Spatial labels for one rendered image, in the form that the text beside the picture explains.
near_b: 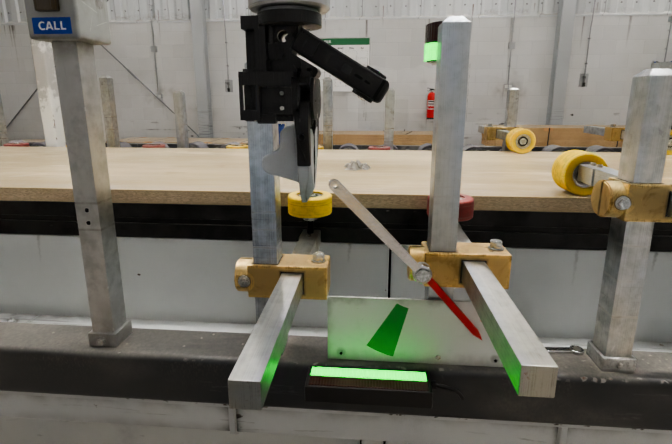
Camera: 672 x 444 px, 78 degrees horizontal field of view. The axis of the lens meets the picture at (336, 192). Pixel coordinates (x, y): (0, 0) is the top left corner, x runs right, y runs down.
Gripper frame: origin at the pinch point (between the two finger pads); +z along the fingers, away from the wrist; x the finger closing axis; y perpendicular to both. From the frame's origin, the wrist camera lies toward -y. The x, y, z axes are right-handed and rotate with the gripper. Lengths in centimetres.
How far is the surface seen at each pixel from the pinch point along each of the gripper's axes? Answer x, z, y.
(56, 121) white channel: -104, -2, 113
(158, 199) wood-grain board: -28.0, 8.5, 34.4
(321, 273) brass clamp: -5.6, 13.1, -0.5
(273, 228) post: -6.3, 6.9, 6.3
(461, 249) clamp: -7.4, 9.6, -20.0
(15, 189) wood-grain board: -28, 7, 64
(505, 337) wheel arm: 12.8, 10.6, -19.9
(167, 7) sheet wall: -721, -169, 359
